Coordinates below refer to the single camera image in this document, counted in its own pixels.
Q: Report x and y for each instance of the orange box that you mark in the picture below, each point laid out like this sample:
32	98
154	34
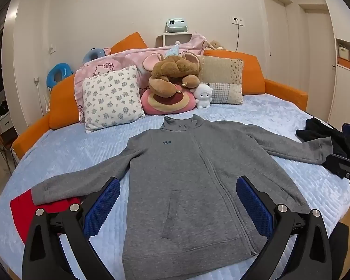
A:
344	62

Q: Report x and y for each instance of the pink round cushion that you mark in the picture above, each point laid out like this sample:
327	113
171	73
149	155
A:
169	103

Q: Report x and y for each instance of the black cloth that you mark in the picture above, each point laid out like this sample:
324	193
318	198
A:
318	129

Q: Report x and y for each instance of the brown plush toy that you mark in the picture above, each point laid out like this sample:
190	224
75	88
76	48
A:
169	67

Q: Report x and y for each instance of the small tan plush toy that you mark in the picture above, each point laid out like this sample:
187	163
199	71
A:
215	45

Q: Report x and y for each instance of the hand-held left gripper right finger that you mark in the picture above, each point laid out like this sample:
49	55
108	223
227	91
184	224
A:
253	207

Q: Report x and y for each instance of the white paper bag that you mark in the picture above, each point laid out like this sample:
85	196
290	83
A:
344	52

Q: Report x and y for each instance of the small white plush toy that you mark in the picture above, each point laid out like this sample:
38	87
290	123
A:
203	96

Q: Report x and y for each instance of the white bedside shelf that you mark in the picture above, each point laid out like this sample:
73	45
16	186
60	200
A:
169	38

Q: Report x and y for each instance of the blue party hat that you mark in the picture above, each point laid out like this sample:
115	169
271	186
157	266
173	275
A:
173	51

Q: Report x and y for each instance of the white wall socket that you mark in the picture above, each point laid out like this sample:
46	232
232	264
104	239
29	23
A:
240	21

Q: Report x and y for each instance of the pale green projector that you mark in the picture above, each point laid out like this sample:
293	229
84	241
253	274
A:
176	24

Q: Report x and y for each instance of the red cloth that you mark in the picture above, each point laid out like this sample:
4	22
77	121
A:
23	210

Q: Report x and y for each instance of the blue round toy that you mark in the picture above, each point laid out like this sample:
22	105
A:
90	54
51	77

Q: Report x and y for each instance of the white door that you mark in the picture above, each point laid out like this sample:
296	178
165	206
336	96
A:
318	49
275	35

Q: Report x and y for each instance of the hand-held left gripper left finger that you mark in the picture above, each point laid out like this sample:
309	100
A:
102	207

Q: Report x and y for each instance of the white floral pillow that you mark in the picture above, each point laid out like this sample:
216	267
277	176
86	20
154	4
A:
110	99

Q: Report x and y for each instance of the grey zip jacket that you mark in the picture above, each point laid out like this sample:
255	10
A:
186	166

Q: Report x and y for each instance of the beige patchwork pillow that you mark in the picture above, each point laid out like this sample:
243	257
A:
221	73

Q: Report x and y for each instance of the orange sofa bed frame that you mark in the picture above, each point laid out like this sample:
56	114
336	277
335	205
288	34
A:
62	99

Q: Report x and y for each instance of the white wardrobe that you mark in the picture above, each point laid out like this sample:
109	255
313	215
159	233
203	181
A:
347	93

